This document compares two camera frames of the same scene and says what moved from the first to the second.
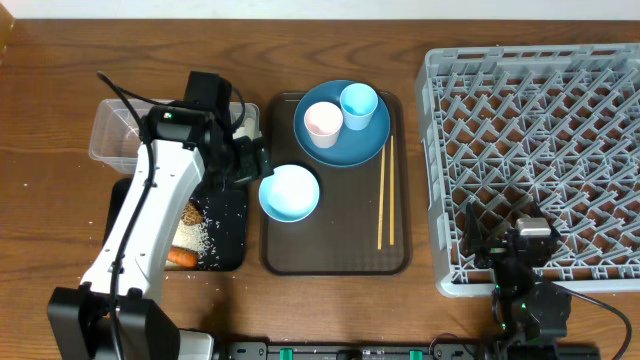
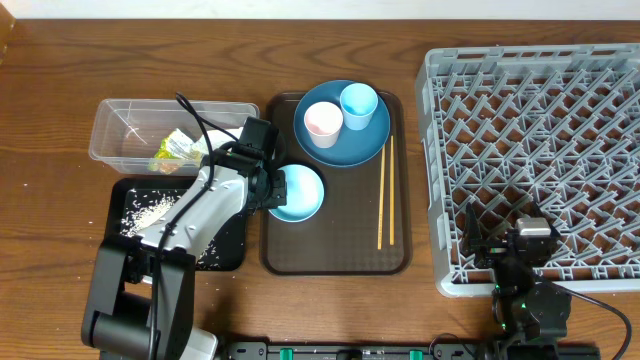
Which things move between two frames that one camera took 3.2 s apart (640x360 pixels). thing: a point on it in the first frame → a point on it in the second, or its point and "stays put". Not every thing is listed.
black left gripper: (255, 160) → (276, 189)
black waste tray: (225, 215) stays put
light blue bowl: (290, 194) stays put
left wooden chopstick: (381, 211) stays put
